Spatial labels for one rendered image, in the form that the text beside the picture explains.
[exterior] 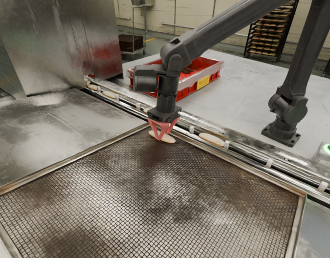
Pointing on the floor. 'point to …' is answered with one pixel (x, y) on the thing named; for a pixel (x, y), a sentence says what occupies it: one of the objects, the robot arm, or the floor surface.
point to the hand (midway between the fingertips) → (162, 134)
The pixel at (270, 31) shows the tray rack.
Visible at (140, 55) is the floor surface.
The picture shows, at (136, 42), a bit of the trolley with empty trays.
